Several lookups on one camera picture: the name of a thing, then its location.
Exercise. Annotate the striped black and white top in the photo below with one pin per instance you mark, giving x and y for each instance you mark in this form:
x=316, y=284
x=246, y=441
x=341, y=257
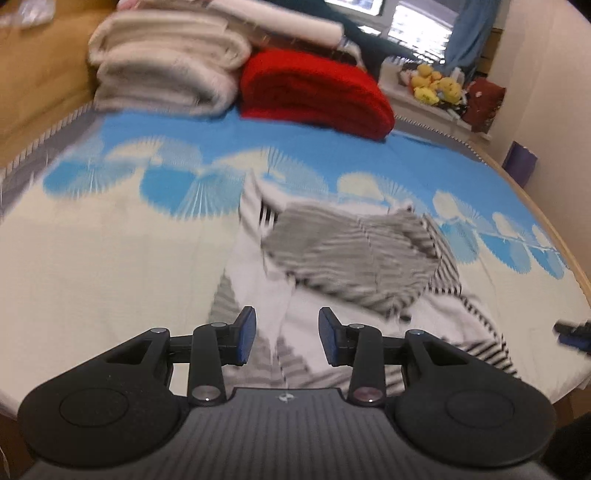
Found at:
x=351, y=249

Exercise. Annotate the wooden headboard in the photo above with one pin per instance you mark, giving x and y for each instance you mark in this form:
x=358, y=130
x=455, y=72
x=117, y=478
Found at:
x=41, y=78

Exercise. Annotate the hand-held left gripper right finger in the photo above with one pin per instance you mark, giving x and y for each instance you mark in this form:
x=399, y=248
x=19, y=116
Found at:
x=330, y=338

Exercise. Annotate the folded quilts on top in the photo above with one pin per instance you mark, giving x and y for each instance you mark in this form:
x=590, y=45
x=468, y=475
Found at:
x=286, y=21

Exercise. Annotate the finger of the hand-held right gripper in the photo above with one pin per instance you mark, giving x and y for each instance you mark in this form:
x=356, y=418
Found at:
x=577, y=339

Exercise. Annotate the wooden bed side rail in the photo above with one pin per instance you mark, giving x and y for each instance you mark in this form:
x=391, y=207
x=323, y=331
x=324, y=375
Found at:
x=561, y=235

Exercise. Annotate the dark teal garment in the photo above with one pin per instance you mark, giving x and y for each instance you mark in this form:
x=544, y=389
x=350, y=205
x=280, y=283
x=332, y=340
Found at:
x=364, y=46

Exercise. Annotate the white windowsill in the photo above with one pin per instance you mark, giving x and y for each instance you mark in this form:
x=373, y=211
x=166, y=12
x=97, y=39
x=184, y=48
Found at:
x=425, y=120

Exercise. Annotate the clear plastic bag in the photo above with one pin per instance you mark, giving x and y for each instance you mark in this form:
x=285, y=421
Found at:
x=25, y=11

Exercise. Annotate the purple paper bag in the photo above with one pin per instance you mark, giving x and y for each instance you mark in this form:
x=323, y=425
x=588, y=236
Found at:
x=519, y=164

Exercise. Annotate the dark red cushion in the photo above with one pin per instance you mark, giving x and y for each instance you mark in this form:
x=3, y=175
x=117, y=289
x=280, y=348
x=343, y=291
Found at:
x=485, y=106

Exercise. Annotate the cream folded blanket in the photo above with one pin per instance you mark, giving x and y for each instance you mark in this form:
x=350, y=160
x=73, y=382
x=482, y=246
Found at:
x=171, y=39

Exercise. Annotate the red folded blanket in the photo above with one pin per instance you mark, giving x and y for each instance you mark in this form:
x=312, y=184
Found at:
x=314, y=92

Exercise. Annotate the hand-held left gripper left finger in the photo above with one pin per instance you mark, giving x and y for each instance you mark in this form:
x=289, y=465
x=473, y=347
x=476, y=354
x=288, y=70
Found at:
x=247, y=336

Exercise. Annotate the blue curtain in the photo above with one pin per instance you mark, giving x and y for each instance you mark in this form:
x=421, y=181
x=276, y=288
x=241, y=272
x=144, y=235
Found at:
x=475, y=32

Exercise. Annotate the yellow plush toy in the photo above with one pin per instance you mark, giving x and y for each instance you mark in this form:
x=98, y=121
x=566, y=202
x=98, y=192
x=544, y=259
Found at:
x=450, y=90
x=425, y=85

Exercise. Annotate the blue patterned bed sheet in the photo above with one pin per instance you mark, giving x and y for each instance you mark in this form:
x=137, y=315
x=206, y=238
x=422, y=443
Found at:
x=115, y=258

